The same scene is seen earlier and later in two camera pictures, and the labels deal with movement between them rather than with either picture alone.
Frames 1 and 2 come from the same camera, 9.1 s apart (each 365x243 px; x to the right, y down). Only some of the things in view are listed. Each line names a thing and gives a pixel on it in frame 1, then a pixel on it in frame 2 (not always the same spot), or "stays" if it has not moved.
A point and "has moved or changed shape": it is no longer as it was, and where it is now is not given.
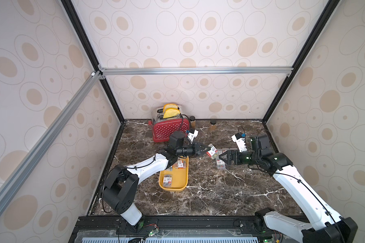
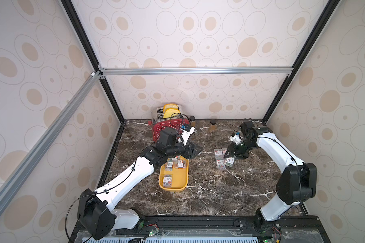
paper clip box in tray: x=167 y=180 stays
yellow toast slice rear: x=169 y=105 stays
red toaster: x=162 y=127 stays
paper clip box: x=213 y=152 has moved or changed shape
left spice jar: x=193 y=123 stays
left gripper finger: x=203 y=149 → x=194 y=150
